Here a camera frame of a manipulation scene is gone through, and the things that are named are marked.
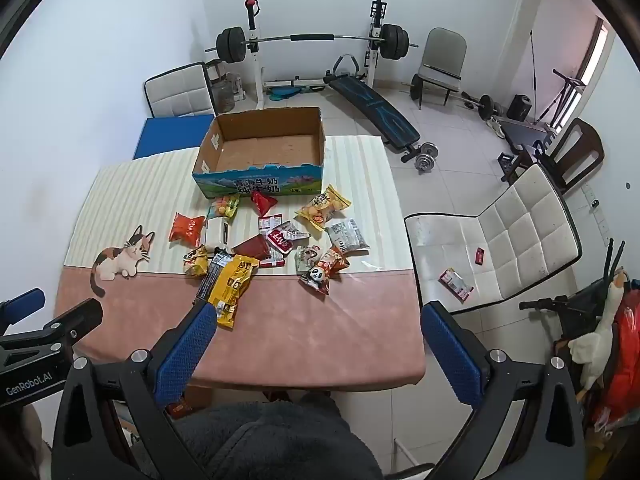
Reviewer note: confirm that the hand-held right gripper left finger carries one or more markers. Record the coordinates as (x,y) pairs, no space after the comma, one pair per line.
(185,355)

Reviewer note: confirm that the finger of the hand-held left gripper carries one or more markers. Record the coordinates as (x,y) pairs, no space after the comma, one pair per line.
(70,322)
(22,305)

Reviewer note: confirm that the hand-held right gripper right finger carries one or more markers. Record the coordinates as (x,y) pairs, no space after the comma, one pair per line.
(452,355)

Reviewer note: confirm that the yellow and black snack packet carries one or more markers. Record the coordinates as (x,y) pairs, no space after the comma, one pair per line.
(235,280)

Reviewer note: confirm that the yellow panda snack packet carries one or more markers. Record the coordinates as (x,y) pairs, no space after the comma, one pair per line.
(196,260)

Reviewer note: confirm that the dark red snack packet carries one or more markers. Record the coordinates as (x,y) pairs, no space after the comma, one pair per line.
(250,247)

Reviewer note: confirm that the white box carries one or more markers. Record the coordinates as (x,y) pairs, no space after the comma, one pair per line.
(216,232)

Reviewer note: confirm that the orange panda snack packet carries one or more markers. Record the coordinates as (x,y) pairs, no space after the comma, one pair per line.
(325,270)

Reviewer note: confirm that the red and white snack packet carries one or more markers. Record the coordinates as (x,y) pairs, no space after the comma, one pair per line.
(285,237)

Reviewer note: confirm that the white cartoon snack packet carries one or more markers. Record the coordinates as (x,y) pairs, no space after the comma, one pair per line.
(307,256)

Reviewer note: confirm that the grey white snack packet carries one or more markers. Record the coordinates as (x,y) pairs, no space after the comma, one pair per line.
(347,235)

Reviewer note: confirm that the printed cardboard box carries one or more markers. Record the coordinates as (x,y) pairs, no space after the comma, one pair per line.
(260,152)

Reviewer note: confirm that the red snack wrapper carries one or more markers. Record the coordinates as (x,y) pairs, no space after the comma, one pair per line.
(178,408)

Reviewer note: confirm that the pink packet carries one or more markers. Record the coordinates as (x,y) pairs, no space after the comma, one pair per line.
(456,285)

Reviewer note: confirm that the tiny red packet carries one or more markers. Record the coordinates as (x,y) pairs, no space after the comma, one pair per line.
(480,255)

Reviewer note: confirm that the person's dark fleece clothing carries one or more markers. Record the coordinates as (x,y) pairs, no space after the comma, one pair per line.
(270,445)

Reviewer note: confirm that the flat red snack packet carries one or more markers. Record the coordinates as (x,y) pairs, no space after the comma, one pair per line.
(272,261)

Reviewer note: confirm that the black scooter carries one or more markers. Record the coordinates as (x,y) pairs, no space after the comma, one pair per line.
(575,312)

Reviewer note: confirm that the white tufted ottoman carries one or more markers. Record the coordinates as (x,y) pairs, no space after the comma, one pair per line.
(520,230)

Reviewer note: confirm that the white goose plush toy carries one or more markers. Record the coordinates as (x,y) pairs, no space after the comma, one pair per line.
(597,335)

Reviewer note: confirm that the colourful candy packet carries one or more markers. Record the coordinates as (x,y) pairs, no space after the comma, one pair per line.
(224,206)

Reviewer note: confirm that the small red snack packet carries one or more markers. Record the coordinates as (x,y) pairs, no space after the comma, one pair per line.
(270,222)

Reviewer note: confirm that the red bag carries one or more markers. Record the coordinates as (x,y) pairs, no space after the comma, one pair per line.
(622,360)

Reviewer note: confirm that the red triangular snack packet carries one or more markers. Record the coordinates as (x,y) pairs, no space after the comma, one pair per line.
(263,203)

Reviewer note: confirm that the chrome dumbbell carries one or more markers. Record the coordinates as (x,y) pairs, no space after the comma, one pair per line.
(424,162)
(430,149)

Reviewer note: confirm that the yellow chips packet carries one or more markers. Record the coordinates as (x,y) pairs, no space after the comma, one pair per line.
(322,207)

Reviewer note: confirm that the blue foam mat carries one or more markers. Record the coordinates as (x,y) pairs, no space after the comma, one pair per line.
(170,136)

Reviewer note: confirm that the white sneakers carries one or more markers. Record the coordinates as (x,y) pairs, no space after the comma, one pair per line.
(496,126)

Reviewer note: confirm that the black low table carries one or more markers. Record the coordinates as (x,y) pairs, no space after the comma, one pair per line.
(525,132)

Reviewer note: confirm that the dark wooden chair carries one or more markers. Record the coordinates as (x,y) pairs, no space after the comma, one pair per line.
(582,152)

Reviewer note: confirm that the curl barbell with plates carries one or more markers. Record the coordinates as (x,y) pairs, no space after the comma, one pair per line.
(487,106)

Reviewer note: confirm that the black sit-up bench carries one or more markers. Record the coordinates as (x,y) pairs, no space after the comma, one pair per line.
(380,112)

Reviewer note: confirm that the white quilted chair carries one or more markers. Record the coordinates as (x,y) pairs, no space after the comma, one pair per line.
(180,91)

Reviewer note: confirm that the black speaker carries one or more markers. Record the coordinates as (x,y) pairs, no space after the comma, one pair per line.
(521,107)

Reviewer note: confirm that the clear water jug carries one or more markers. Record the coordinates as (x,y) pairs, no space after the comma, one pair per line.
(222,94)

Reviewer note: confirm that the black tripod stand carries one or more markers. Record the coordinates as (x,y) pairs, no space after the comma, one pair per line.
(562,92)

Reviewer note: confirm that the white squat rack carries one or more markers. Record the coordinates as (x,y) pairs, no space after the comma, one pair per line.
(255,75)

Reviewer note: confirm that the grey chair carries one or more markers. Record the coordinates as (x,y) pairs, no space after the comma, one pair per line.
(445,55)

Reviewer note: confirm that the barbell with black plates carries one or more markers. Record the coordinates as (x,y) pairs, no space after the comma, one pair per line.
(230,44)

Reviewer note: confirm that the window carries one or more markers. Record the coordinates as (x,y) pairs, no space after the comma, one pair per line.
(597,70)

